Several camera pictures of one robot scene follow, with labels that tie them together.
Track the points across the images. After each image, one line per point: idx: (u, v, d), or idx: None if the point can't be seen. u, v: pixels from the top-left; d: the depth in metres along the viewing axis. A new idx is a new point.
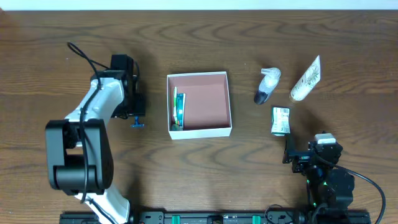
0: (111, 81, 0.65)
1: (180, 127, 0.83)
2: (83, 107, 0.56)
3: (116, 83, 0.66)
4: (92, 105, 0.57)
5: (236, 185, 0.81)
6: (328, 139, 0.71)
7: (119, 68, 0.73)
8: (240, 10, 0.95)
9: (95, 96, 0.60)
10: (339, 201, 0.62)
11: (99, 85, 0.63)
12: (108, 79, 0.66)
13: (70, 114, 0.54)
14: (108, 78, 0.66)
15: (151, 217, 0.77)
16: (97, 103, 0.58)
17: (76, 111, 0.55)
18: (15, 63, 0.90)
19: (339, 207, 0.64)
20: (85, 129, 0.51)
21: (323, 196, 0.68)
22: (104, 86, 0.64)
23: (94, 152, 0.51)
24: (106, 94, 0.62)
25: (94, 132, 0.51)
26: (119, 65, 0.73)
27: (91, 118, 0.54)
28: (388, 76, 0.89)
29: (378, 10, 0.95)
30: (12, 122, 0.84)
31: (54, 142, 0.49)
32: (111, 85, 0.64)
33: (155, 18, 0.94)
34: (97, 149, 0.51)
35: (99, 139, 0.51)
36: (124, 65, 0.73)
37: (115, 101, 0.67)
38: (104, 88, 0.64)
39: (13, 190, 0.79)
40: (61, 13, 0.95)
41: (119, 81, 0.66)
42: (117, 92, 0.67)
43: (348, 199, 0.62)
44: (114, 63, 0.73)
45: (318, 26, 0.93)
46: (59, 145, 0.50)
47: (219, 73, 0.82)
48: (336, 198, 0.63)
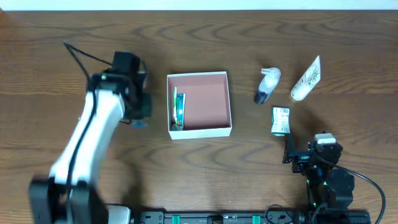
0: (107, 102, 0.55)
1: (180, 127, 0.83)
2: (73, 158, 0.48)
3: (114, 105, 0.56)
4: (84, 149, 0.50)
5: (236, 185, 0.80)
6: (328, 138, 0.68)
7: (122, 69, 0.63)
8: (240, 10, 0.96)
9: (88, 129, 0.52)
10: (339, 201, 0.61)
11: (94, 111, 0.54)
12: (105, 98, 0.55)
13: (58, 165, 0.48)
14: (105, 96, 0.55)
15: (151, 217, 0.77)
16: (90, 145, 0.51)
17: (64, 162, 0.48)
18: (18, 64, 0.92)
19: (339, 207, 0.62)
20: (73, 196, 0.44)
21: (322, 197, 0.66)
22: (101, 109, 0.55)
23: (84, 216, 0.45)
24: (102, 121, 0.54)
25: (83, 202, 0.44)
26: (122, 66, 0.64)
27: (81, 177, 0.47)
28: (388, 76, 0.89)
29: (376, 11, 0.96)
30: (12, 121, 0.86)
31: (40, 206, 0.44)
32: (107, 107, 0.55)
33: (155, 19, 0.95)
34: (86, 216, 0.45)
35: (87, 207, 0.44)
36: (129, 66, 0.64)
37: (114, 120, 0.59)
38: (100, 112, 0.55)
39: (13, 190, 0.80)
40: (63, 13, 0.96)
41: (119, 98, 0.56)
42: (115, 112, 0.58)
43: (347, 200, 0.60)
44: (118, 63, 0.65)
45: (317, 27, 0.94)
46: (44, 211, 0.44)
47: (219, 73, 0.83)
48: (336, 198, 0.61)
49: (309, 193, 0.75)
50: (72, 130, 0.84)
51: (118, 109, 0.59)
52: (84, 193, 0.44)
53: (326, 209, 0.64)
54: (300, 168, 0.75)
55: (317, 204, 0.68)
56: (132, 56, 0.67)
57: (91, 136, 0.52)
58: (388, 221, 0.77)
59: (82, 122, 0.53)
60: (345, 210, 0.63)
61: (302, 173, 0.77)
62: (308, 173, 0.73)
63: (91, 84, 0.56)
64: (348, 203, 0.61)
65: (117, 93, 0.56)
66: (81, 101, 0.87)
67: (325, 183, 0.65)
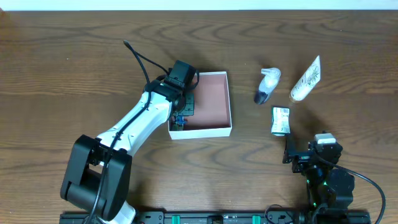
0: (161, 103, 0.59)
1: (180, 127, 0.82)
2: (119, 132, 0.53)
3: (165, 107, 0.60)
4: (130, 130, 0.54)
5: (236, 185, 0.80)
6: (329, 138, 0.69)
7: (178, 79, 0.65)
8: (240, 10, 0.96)
9: (138, 117, 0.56)
10: (339, 201, 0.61)
11: (146, 104, 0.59)
12: (160, 100, 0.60)
13: (105, 133, 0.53)
14: (160, 97, 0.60)
15: (151, 217, 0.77)
16: (135, 129, 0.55)
17: (111, 132, 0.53)
18: (18, 64, 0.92)
19: (339, 207, 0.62)
20: (111, 160, 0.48)
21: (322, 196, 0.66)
22: (153, 106, 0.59)
23: (108, 188, 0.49)
24: (150, 119, 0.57)
25: (117, 172, 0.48)
26: (180, 76, 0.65)
27: (120, 149, 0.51)
28: (388, 76, 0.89)
29: (376, 11, 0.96)
30: (12, 121, 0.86)
31: (77, 161, 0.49)
32: (160, 107, 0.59)
33: (155, 19, 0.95)
34: (115, 183, 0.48)
35: (120, 175, 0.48)
36: (186, 78, 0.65)
37: (157, 123, 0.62)
38: (151, 108, 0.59)
39: (13, 189, 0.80)
40: (63, 13, 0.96)
41: (168, 105, 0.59)
42: (161, 115, 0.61)
43: (348, 199, 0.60)
44: (176, 72, 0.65)
45: (317, 27, 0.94)
46: (80, 164, 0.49)
47: (219, 73, 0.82)
48: (336, 198, 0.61)
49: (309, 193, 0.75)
50: (71, 130, 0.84)
51: (165, 116, 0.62)
52: (120, 163, 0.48)
53: (326, 209, 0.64)
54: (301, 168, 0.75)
55: (318, 203, 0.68)
56: (187, 70, 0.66)
57: (138, 123, 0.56)
58: (388, 222, 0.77)
59: (134, 109, 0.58)
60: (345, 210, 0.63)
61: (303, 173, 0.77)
62: (308, 172, 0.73)
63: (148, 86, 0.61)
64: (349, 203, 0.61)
65: (170, 101, 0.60)
66: (81, 101, 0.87)
67: (325, 183, 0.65)
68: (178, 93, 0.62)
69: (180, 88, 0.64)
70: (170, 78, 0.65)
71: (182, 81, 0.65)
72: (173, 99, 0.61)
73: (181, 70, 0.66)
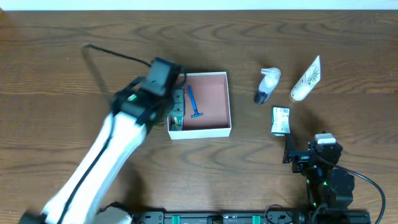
0: (122, 139, 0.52)
1: (180, 127, 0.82)
2: (71, 196, 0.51)
3: (129, 140, 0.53)
4: (81, 191, 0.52)
5: (236, 185, 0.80)
6: (328, 138, 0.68)
7: (157, 82, 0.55)
8: (240, 10, 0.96)
9: (93, 167, 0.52)
10: (339, 201, 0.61)
11: (106, 144, 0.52)
12: (123, 129, 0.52)
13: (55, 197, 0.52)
14: (122, 127, 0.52)
15: (151, 217, 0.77)
16: (89, 189, 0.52)
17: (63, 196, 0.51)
18: (18, 64, 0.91)
19: (339, 207, 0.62)
20: None
21: (322, 196, 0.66)
22: (114, 142, 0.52)
23: None
24: (109, 163, 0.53)
25: None
26: (160, 79, 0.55)
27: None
28: (388, 76, 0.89)
29: (377, 11, 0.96)
30: (12, 121, 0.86)
31: None
32: (121, 145, 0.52)
33: (156, 19, 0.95)
34: None
35: None
36: (166, 80, 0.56)
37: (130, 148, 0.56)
38: (111, 147, 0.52)
39: (13, 190, 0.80)
40: (63, 13, 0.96)
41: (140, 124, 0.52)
42: (132, 144, 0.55)
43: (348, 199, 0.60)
44: (154, 73, 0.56)
45: (318, 27, 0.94)
46: None
47: (219, 73, 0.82)
48: (336, 198, 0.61)
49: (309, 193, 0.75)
50: (71, 130, 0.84)
51: (136, 140, 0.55)
52: None
53: (326, 209, 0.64)
54: (301, 168, 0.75)
55: (318, 203, 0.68)
56: (169, 69, 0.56)
57: (94, 177, 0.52)
58: (388, 221, 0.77)
59: (93, 149, 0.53)
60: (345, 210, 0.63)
61: (303, 173, 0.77)
62: (308, 173, 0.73)
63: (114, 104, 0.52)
64: (349, 203, 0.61)
65: (140, 119, 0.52)
66: (81, 101, 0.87)
67: (325, 183, 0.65)
68: (153, 105, 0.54)
69: (158, 94, 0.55)
70: (146, 82, 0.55)
71: (161, 84, 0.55)
72: (146, 114, 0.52)
73: (161, 70, 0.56)
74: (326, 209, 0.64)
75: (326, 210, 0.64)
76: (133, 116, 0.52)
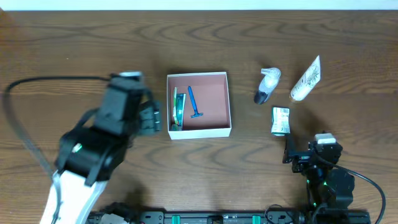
0: (76, 202, 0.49)
1: (180, 127, 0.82)
2: None
3: (83, 201, 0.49)
4: None
5: (236, 185, 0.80)
6: (328, 138, 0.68)
7: (112, 116, 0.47)
8: (240, 10, 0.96)
9: None
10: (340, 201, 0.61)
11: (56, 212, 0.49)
12: (73, 191, 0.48)
13: None
14: (71, 190, 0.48)
15: (151, 217, 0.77)
16: None
17: None
18: (18, 64, 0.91)
19: (339, 206, 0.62)
20: None
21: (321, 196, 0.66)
22: (65, 207, 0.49)
23: None
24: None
25: None
26: (115, 112, 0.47)
27: None
28: (388, 76, 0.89)
29: (376, 11, 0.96)
30: (12, 120, 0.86)
31: None
32: (75, 207, 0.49)
33: (155, 19, 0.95)
34: None
35: None
36: (124, 112, 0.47)
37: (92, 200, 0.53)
38: (63, 211, 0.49)
39: (13, 190, 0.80)
40: (63, 13, 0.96)
41: (94, 174, 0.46)
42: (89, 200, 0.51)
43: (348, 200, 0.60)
44: (106, 104, 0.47)
45: (317, 27, 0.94)
46: None
47: (219, 73, 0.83)
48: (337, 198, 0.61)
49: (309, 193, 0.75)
50: None
51: (94, 195, 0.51)
52: None
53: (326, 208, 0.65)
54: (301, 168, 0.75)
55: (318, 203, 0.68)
56: (126, 97, 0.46)
57: None
58: (388, 221, 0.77)
59: (45, 214, 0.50)
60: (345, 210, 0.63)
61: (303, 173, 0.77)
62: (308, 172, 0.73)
63: (61, 155, 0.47)
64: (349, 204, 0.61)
65: (92, 171, 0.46)
66: (81, 101, 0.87)
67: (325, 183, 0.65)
68: (104, 152, 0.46)
69: (115, 131, 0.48)
70: (99, 117, 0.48)
71: (117, 119, 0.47)
72: (97, 163, 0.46)
73: (114, 99, 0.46)
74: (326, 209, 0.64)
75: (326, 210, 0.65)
76: (87, 163, 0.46)
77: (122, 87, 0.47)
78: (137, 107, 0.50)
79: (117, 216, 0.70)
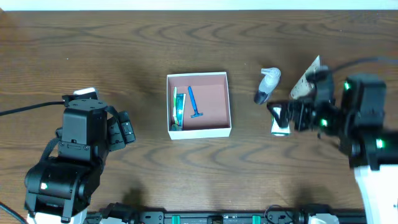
0: None
1: (180, 127, 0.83)
2: None
3: None
4: None
5: (236, 185, 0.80)
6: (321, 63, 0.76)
7: (78, 142, 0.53)
8: (240, 10, 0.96)
9: None
10: (369, 99, 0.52)
11: None
12: None
13: None
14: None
15: (151, 217, 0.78)
16: None
17: None
18: (18, 64, 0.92)
19: (372, 101, 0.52)
20: None
21: (349, 108, 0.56)
22: None
23: None
24: None
25: None
26: (79, 137, 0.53)
27: None
28: (388, 76, 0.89)
29: (377, 10, 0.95)
30: (12, 121, 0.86)
31: None
32: None
33: (155, 19, 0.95)
34: None
35: None
36: (87, 137, 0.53)
37: None
38: None
39: (13, 190, 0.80)
40: (62, 13, 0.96)
41: (71, 206, 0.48)
42: None
43: (379, 102, 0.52)
44: (70, 133, 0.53)
45: (317, 27, 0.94)
46: None
47: (219, 73, 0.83)
48: (365, 91, 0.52)
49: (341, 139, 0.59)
50: None
51: None
52: None
53: (360, 117, 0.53)
54: (311, 123, 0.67)
55: (352, 125, 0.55)
56: (87, 119, 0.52)
57: None
58: None
59: None
60: (384, 124, 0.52)
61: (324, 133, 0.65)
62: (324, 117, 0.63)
63: (30, 196, 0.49)
64: (382, 105, 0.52)
65: (68, 202, 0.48)
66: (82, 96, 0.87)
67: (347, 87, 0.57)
68: (74, 182, 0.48)
69: (83, 156, 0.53)
70: (63, 145, 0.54)
71: (84, 144, 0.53)
72: (70, 193, 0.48)
73: (76, 126, 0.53)
74: (360, 117, 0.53)
75: (361, 121, 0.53)
76: (60, 196, 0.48)
77: (81, 111, 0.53)
78: (98, 128, 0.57)
79: (115, 218, 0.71)
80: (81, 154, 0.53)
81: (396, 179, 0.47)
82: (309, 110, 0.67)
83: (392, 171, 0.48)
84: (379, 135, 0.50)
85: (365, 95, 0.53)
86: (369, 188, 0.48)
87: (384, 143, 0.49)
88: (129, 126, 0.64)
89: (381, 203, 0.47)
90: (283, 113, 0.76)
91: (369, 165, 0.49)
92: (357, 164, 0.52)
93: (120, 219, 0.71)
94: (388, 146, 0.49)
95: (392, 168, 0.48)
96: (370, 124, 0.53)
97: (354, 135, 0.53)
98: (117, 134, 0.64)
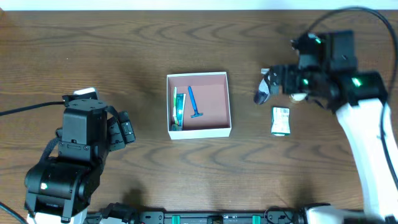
0: None
1: (180, 127, 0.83)
2: None
3: None
4: None
5: (237, 185, 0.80)
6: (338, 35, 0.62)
7: (78, 142, 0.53)
8: (240, 10, 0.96)
9: None
10: (338, 48, 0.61)
11: None
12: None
13: None
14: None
15: (151, 217, 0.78)
16: None
17: None
18: (18, 64, 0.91)
19: (340, 47, 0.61)
20: None
21: (321, 60, 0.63)
22: None
23: None
24: None
25: None
26: (79, 137, 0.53)
27: None
28: (388, 76, 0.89)
29: (377, 11, 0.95)
30: (12, 121, 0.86)
31: None
32: None
33: (155, 19, 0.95)
34: None
35: None
36: (87, 137, 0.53)
37: None
38: None
39: (13, 190, 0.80)
40: (62, 13, 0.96)
41: (71, 206, 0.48)
42: None
43: (347, 48, 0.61)
44: (70, 132, 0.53)
45: (317, 27, 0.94)
46: None
47: (219, 73, 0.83)
48: (336, 40, 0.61)
49: (324, 91, 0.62)
50: None
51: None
52: None
53: (334, 63, 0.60)
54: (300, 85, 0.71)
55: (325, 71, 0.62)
56: (86, 119, 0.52)
57: None
58: None
59: None
60: (356, 66, 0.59)
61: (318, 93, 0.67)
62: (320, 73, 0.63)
63: (30, 196, 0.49)
64: (351, 51, 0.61)
65: (68, 202, 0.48)
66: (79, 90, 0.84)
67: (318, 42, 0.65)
68: (74, 182, 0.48)
69: (83, 155, 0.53)
70: (63, 145, 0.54)
71: (84, 144, 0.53)
72: (70, 193, 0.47)
73: (76, 126, 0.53)
74: (334, 62, 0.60)
75: (333, 65, 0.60)
76: (60, 196, 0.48)
77: (81, 111, 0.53)
78: (98, 128, 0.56)
79: (115, 218, 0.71)
80: (81, 154, 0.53)
81: (373, 113, 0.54)
82: (294, 73, 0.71)
83: (372, 106, 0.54)
84: (356, 76, 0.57)
85: (335, 46, 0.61)
86: (351, 123, 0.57)
87: (359, 81, 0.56)
88: (129, 125, 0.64)
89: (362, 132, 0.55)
90: (273, 78, 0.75)
91: (349, 104, 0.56)
92: (339, 108, 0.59)
93: (120, 219, 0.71)
94: (363, 84, 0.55)
95: (372, 103, 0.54)
96: (344, 66, 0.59)
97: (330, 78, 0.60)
98: (117, 134, 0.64)
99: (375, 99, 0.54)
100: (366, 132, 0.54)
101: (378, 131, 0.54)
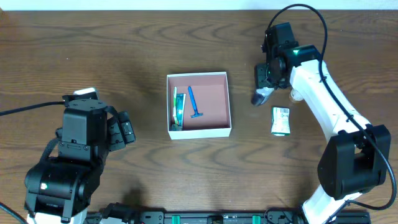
0: None
1: (180, 127, 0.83)
2: None
3: None
4: None
5: (236, 185, 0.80)
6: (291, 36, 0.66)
7: (77, 142, 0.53)
8: (240, 10, 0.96)
9: None
10: (282, 34, 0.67)
11: None
12: None
13: None
14: None
15: (150, 217, 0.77)
16: None
17: None
18: (18, 64, 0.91)
19: (286, 34, 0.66)
20: None
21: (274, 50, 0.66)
22: None
23: None
24: None
25: None
26: (79, 137, 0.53)
27: None
28: (388, 76, 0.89)
29: (377, 10, 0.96)
30: (11, 121, 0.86)
31: None
32: None
33: (155, 19, 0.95)
34: None
35: None
36: (87, 137, 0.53)
37: None
38: None
39: (13, 190, 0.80)
40: (62, 13, 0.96)
41: (71, 206, 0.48)
42: None
43: (289, 37, 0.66)
44: (70, 132, 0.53)
45: (317, 27, 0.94)
46: None
47: (219, 73, 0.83)
48: (278, 32, 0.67)
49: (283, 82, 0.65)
50: None
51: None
52: None
53: (280, 45, 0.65)
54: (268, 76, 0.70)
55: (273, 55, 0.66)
56: (86, 119, 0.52)
57: None
58: (387, 221, 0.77)
59: None
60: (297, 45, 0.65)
61: (283, 80, 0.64)
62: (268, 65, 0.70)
63: (30, 196, 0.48)
64: (292, 38, 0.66)
65: (68, 202, 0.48)
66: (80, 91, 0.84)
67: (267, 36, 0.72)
68: (74, 182, 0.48)
69: (82, 155, 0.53)
70: (63, 145, 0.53)
71: (84, 144, 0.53)
72: (69, 193, 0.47)
73: (76, 126, 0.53)
74: (282, 46, 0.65)
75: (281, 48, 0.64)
76: (60, 196, 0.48)
77: (81, 111, 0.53)
78: (97, 129, 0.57)
79: (115, 218, 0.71)
80: (81, 154, 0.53)
81: (313, 68, 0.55)
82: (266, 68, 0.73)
83: (310, 64, 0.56)
84: (295, 51, 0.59)
85: (280, 34, 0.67)
86: (299, 75, 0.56)
87: (298, 50, 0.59)
88: (129, 126, 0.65)
89: (313, 84, 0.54)
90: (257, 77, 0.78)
91: (294, 66, 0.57)
92: (289, 74, 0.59)
93: (120, 219, 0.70)
94: (301, 50, 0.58)
95: (310, 63, 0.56)
96: (290, 46, 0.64)
97: (279, 55, 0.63)
98: (117, 134, 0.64)
99: (315, 60, 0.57)
100: (310, 84, 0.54)
101: (318, 77, 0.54)
